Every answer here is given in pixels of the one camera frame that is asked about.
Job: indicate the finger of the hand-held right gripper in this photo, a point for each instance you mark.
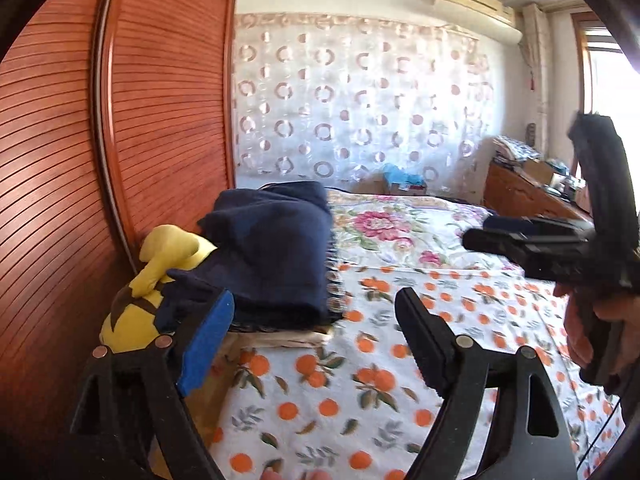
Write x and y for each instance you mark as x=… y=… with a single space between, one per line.
x=500 y=242

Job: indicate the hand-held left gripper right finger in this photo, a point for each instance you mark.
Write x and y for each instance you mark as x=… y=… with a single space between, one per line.
x=425 y=340

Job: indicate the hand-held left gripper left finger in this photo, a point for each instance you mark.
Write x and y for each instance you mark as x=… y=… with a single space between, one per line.
x=205 y=340

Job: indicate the navy printed t-shirt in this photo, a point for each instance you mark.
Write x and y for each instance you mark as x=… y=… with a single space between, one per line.
x=275 y=250

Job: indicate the person's right hand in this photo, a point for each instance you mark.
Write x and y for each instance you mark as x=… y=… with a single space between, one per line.
x=575 y=330

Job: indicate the wooden side cabinet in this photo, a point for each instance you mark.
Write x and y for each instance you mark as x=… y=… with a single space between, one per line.
x=520 y=195

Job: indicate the beige folded cloth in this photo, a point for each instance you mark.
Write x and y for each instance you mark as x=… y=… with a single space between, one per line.
x=280 y=339

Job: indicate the cardboard box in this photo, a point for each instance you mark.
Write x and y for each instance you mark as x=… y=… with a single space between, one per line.
x=540 y=171

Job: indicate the orange fruit print sheet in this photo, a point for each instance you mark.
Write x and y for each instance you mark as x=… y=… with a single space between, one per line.
x=350 y=400

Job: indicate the yellow plush toy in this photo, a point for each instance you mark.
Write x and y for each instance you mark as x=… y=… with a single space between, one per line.
x=160 y=255

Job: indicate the dark patterned folded cloth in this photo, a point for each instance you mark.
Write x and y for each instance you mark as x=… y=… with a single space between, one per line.
x=336 y=295

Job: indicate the floral blanket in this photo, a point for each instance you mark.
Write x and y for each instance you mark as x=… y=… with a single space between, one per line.
x=400 y=230

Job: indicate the blue box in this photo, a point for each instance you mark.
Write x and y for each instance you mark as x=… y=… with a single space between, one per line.
x=402 y=180

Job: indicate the window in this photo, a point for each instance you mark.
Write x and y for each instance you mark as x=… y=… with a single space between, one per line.
x=602 y=70

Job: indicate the cream window curtain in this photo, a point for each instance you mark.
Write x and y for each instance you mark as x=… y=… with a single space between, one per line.
x=536 y=60

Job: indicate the circle print sheer curtain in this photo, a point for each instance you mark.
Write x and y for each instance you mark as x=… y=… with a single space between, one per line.
x=360 y=100

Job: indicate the wooden slatted wardrobe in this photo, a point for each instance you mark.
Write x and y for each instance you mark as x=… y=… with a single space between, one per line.
x=75 y=160

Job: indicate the cream air conditioner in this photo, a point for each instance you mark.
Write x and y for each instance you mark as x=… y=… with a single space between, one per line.
x=475 y=7

